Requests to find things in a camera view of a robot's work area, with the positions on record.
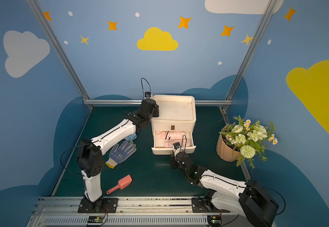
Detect white drawer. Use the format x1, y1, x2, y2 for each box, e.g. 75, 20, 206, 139
152, 131, 196, 155

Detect pink umbrella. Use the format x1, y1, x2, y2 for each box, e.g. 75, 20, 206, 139
164, 140, 192, 148
156, 131, 185, 141

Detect white three-drawer cabinet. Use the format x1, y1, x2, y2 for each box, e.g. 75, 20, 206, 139
151, 95, 196, 132

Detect light blue umbrella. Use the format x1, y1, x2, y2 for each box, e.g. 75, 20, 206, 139
124, 133, 137, 141

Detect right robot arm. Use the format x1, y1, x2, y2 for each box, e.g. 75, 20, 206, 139
171, 149, 279, 227

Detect beige ribbed flower pot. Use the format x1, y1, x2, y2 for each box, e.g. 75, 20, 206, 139
216, 135, 240, 162

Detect blue dotted work glove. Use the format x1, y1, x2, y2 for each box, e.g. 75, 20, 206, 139
105, 140, 137, 169

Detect pink plastic scoop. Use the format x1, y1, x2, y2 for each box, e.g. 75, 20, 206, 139
106, 175, 132, 194

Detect right controller board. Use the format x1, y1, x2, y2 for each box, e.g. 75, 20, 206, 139
207, 215, 222, 227

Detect controller board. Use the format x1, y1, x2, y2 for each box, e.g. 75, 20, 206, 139
207, 215, 222, 227
87, 216, 105, 225

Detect white green artificial flowers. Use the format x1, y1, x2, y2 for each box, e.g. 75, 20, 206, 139
219, 116, 278, 169

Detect left controller board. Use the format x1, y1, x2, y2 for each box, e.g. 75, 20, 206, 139
87, 216, 105, 225

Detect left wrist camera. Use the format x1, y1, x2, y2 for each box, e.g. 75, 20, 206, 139
144, 91, 153, 98

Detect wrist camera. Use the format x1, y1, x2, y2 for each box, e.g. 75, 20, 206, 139
173, 142, 182, 151
144, 91, 153, 98

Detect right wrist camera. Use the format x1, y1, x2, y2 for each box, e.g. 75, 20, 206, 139
173, 142, 182, 151

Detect horizontal aluminium frame bar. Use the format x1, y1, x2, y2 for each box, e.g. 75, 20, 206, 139
83, 99, 232, 106

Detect left aluminium frame post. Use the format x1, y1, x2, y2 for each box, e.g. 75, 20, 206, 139
26, 0, 90, 101

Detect aluminium frame post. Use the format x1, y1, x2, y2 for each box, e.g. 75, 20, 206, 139
225, 0, 277, 102
26, 0, 90, 101

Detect right aluminium frame post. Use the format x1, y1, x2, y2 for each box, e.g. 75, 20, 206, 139
225, 0, 277, 102

